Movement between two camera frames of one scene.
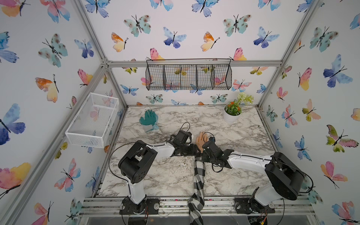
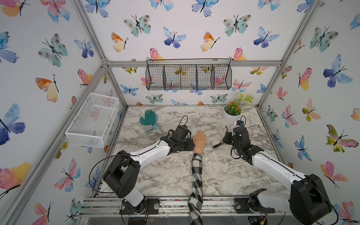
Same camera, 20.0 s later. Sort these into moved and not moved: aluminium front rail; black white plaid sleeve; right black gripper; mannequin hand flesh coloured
Moved: right black gripper
Not moved: mannequin hand flesh coloured; black white plaid sleeve; aluminium front rail
